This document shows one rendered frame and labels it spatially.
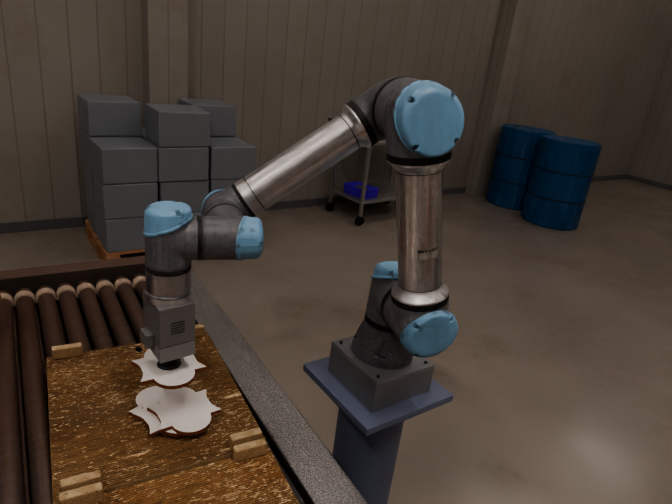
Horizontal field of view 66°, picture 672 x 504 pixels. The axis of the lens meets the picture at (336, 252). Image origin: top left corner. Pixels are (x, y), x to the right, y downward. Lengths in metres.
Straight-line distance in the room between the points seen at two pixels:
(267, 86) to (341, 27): 0.95
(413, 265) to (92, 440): 0.66
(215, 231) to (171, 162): 2.91
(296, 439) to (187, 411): 0.21
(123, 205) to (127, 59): 1.32
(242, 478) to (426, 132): 0.65
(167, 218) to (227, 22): 4.05
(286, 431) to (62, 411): 0.42
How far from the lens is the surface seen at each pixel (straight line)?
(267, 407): 1.13
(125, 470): 0.99
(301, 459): 1.02
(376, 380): 1.17
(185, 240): 0.87
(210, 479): 0.96
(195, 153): 3.81
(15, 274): 1.66
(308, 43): 5.21
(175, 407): 1.06
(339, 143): 0.99
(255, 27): 4.94
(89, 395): 1.16
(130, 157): 3.69
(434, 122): 0.88
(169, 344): 0.94
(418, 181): 0.92
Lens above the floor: 1.63
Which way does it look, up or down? 22 degrees down
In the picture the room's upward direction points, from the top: 7 degrees clockwise
